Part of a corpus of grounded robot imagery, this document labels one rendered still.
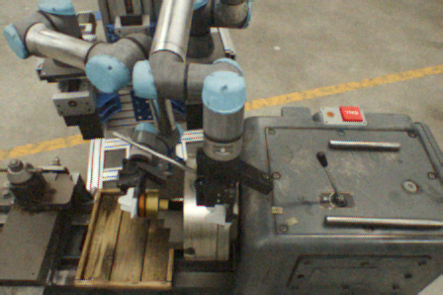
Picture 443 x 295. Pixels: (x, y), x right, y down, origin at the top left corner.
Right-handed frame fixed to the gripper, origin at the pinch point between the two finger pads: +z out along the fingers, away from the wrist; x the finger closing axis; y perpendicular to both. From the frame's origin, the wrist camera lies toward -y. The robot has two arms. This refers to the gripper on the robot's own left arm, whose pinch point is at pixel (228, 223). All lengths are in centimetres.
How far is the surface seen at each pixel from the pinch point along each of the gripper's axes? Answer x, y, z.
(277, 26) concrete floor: -330, -62, 50
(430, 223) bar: -1.5, -48.3, 0.8
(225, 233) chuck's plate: -7.2, 0.1, 11.1
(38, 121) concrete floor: -187, 141, 86
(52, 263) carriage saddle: -14, 54, 35
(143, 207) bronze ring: -19.3, 23.7, 14.0
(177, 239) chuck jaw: -9.4, 13.1, 16.2
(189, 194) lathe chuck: -13.1, 9.8, 3.1
